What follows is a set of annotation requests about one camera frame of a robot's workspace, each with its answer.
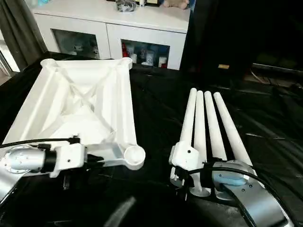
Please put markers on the black plastic mat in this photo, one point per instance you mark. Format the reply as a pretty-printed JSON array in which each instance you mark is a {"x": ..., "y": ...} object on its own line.
[{"x": 161, "y": 106}]

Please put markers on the yellow label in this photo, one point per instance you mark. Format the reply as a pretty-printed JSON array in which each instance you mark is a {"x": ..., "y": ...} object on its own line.
[{"x": 223, "y": 66}]

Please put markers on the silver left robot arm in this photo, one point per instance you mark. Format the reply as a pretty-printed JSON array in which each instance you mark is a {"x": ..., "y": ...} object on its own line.
[{"x": 23, "y": 158}]

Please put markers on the white glass-door cabinet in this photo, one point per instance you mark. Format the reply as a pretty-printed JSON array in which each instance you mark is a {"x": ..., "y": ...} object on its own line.
[{"x": 111, "y": 26}]

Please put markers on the large black box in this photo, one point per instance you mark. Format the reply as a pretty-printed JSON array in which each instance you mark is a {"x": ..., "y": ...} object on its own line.
[{"x": 236, "y": 30}]

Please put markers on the white plastic table leg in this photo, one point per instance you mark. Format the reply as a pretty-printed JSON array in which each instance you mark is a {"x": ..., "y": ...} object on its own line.
[
  {"x": 232, "y": 132},
  {"x": 214, "y": 127},
  {"x": 188, "y": 113},
  {"x": 200, "y": 123}
]

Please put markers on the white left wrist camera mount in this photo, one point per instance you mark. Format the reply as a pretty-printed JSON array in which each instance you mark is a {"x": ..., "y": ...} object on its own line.
[{"x": 68, "y": 158}]

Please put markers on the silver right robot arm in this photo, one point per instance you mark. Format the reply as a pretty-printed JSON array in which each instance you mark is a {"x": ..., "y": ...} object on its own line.
[{"x": 255, "y": 196}]

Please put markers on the grey-brown curtain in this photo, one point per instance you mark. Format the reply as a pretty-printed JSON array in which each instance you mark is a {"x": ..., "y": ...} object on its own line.
[{"x": 19, "y": 30}]

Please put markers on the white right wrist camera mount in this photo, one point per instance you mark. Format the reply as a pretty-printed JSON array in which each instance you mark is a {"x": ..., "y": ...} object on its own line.
[{"x": 185, "y": 153}]

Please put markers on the white plastic table top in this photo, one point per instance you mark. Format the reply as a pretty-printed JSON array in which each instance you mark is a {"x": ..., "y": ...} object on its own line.
[{"x": 78, "y": 106}]

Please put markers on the white blue carton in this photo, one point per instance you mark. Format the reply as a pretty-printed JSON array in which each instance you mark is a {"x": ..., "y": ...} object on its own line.
[{"x": 150, "y": 58}]

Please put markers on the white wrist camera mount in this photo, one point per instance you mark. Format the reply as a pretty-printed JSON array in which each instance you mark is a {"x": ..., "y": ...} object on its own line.
[
  {"x": 185, "y": 153},
  {"x": 68, "y": 158}
]

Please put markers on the red box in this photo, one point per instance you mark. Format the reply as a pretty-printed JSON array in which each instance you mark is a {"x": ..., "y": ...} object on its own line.
[{"x": 124, "y": 50}]

